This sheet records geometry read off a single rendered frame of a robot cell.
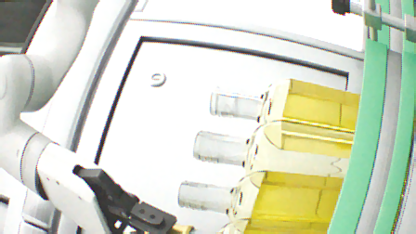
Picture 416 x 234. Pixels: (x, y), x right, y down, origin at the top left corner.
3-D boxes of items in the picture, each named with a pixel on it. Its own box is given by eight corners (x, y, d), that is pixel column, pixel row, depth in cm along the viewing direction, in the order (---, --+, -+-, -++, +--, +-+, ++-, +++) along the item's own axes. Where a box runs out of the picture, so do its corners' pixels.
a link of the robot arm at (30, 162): (32, 204, 111) (46, 214, 110) (16, 164, 104) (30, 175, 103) (54, 165, 115) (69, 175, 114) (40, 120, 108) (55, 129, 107)
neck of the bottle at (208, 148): (250, 149, 110) (201, 142, 111) (249, 131, 108) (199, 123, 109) (242, 174, 108) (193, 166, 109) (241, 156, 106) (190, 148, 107)
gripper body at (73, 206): (42, 211, 111) (111, 254, 107) (22, 164, 103) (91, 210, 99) (64, 172, 115) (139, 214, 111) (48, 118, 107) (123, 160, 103)
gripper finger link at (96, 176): (68, 183, 105) (107, 215, 105) (76, 158, 99) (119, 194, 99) (71, 176, 106) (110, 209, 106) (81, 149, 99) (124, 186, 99)
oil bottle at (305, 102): (412, 133, 111) (267, 104, 116) (416, 106, 107) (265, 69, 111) (408, 168, 108) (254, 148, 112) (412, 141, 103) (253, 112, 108)
